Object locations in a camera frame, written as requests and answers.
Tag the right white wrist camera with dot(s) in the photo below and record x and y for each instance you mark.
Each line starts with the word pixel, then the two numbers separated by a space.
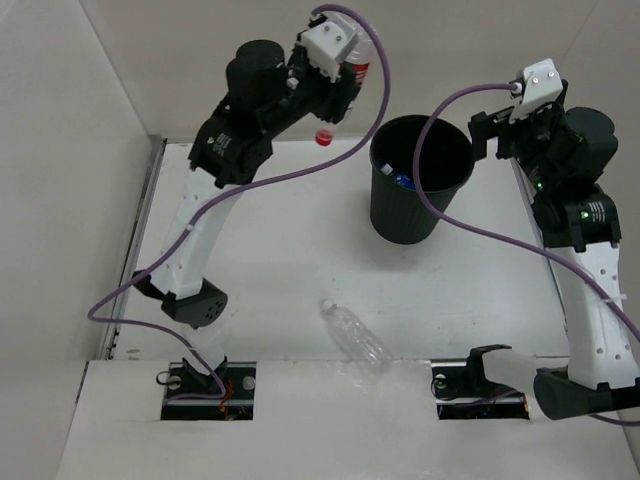
pixel 535 86

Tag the blue label plastic bottle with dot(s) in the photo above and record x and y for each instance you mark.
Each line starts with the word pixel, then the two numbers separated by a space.
pixel 398 177

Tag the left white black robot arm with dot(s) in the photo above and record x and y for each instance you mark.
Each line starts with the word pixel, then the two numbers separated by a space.
pixel 268 91

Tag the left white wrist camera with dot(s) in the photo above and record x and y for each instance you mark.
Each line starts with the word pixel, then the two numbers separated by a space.
pixel 327 45

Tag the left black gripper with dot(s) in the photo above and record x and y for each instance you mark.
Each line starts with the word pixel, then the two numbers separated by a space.
pixel 335 100

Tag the clear unlabelled plastic bottle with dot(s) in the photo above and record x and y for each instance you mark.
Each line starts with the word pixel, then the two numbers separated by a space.
pixel 356 340

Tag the black ribbed plastic bin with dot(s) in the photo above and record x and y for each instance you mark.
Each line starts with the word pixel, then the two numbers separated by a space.
pixel 397 214

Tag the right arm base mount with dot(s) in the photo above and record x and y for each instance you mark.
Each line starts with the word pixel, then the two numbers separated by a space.
pixel 463 392

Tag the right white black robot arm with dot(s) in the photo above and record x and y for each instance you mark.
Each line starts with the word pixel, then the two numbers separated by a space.
pixel 562 152

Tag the right aluminium table rail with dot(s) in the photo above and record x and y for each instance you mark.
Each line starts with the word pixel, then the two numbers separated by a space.
pixel 527 194

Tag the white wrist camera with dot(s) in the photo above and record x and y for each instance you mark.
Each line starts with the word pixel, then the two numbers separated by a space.
pixel 535 86
pixel 327 45

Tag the red label plastic bottle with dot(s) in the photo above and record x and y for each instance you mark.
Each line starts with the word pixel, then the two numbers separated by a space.
pixel 359 59

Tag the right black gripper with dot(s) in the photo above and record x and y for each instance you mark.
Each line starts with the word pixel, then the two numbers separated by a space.
pixel 552 117

